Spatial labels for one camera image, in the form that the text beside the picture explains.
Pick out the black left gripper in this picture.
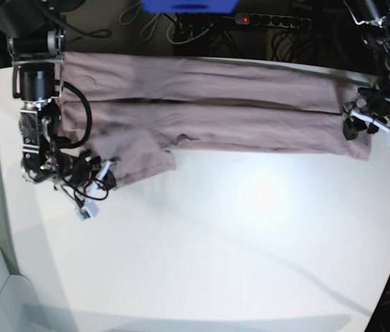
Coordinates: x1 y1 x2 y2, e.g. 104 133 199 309
343 86 390 140

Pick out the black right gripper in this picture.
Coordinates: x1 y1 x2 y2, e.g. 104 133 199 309
53 150 117 194

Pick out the mauve pink t-shirt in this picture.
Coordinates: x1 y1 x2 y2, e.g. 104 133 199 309
63 52 371 187

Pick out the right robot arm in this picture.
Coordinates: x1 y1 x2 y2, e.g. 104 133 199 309
0 1 116 199

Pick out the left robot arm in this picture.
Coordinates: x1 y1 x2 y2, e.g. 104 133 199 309
342 1 390 144

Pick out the black power strip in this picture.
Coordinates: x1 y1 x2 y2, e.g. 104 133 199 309
234 13 312 30

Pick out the blue plastic box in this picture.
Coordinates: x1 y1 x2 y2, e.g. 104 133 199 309
141 0 239 13

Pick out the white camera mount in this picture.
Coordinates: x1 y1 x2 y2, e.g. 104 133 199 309
342 102 390 146
59 157 120 221

